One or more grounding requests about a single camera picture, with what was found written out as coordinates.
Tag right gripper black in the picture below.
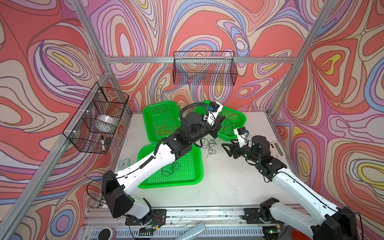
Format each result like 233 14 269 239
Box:
221 138 260 163

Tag black cable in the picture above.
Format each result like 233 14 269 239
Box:
161 161 181 177

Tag pink white calculator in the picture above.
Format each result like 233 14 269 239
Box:
270 142 286 158

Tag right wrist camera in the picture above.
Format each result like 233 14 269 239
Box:
234 127 249 148

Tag orange cable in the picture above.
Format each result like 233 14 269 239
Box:
154 115 179 139

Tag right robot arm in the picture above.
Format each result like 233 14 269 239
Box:
222 136 359 240

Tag green basket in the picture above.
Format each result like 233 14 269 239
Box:
143 101 181 144
139 146 204 189
194 101 247 142

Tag green basket back right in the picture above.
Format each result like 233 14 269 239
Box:
194 101 247 142

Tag black wire basket left wall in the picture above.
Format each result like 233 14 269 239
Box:
63 83 129 154

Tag black wire basket back wall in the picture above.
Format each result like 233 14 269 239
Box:
173 50 238 86

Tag small white clock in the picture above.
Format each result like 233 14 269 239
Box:
118 158 131 170

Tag red bucket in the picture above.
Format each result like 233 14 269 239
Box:
291 229 311 240

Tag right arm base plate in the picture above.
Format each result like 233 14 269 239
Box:
241 208 285 225

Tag cable bundle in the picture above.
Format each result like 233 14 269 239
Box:
200 136 218 158

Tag green basket front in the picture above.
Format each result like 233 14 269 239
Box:
139 146 204 189

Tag black wire basket wall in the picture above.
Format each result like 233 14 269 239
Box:
63 83 129 154
173 50 238 86

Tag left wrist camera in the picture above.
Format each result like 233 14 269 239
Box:
206 102 224 124

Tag green basket back left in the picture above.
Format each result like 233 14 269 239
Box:
143 101 181 144

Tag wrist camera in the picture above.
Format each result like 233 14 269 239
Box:
234 127 249 148
206 102 224 124

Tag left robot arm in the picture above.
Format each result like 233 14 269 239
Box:
102 112 225 220

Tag silver metal bar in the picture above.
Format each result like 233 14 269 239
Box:
176 223 206 240

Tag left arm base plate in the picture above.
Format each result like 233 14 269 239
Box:
125 209 167 228

